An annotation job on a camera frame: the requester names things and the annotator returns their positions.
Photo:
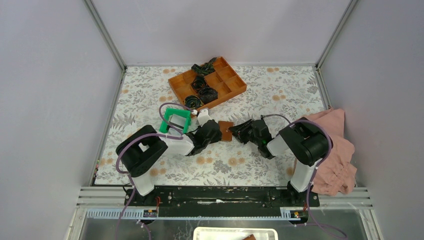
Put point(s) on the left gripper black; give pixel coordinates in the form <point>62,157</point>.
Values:
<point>217,138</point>

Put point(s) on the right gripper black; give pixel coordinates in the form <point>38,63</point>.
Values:
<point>240,131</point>

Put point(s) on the brown leather card holder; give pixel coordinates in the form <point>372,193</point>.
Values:
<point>226,134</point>

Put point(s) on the green plastic card box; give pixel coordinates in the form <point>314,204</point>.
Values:
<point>181,119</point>

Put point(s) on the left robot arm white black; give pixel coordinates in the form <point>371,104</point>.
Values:
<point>140,151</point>

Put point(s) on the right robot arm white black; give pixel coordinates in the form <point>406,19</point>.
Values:
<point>307,140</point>

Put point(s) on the black items in tray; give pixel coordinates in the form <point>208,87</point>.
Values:
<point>204,91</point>

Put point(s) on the orange wooden compartment tray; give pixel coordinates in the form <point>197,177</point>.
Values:
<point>224,80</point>

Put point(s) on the pink crumpled cloth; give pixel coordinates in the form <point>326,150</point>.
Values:
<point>336,174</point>

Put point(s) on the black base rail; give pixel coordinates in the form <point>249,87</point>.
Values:
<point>213,201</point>

